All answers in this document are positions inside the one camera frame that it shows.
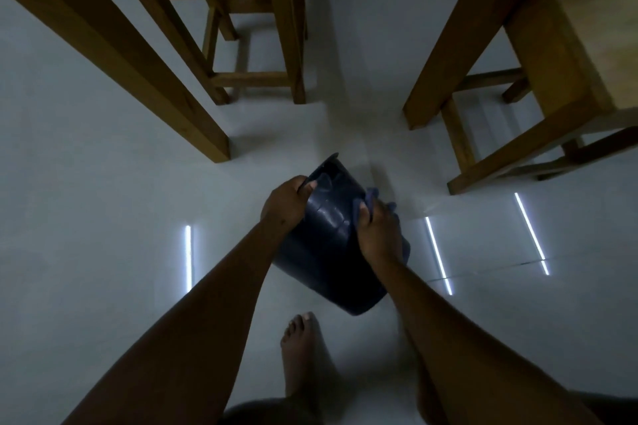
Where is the person's right hand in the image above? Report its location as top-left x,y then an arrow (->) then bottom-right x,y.
355,201 -> 403,267

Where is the person's left hand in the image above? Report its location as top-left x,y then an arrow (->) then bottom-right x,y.
260,176 -> 318,234

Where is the blue cleaning cloth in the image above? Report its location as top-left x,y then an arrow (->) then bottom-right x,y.
353,187 -> 398,227

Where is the dark blue plastic bucket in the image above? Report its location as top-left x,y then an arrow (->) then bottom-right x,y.
271,153 -> 411,317

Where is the person's left forearm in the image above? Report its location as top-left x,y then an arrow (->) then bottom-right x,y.
62,218 -> 300,425

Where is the person's right forearm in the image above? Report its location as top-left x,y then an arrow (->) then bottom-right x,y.
367,255 -> 605,425

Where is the person's left leg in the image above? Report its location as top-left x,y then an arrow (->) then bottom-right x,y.
279,311 -> 327,408

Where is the person's leg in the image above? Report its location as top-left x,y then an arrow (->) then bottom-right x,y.
279,311 -> 327,408
406,330 -> 452,425

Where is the person's right leg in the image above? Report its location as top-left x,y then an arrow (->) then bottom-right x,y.
406,330 -> 452,425

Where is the thick wooden table leg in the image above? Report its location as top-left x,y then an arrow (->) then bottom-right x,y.
403,0 -> 565,130
0,0 -> 231,163

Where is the wooden bench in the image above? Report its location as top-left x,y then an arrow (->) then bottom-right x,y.
440,0 -> 638,196

